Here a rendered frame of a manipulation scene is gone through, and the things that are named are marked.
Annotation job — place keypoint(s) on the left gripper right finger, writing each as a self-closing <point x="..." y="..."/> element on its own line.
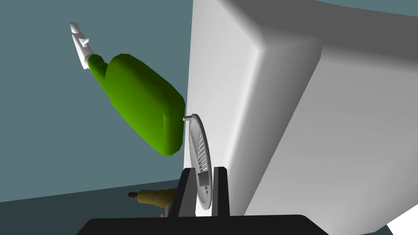
<point x="220" y="195"/>

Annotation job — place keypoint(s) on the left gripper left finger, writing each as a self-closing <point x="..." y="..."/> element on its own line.
<point x="186" y="199"/>

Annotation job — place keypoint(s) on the grey round slotted strainer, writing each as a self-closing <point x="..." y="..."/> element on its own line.
<point x="200" y="147"/>

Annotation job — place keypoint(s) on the tan ribbed cylinder dark tip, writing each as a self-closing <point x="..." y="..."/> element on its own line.
<point x="156" y="197"/>

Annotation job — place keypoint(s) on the green spray bottle white nozzle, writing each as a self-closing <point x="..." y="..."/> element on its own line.
<point x="140" y="101"/>

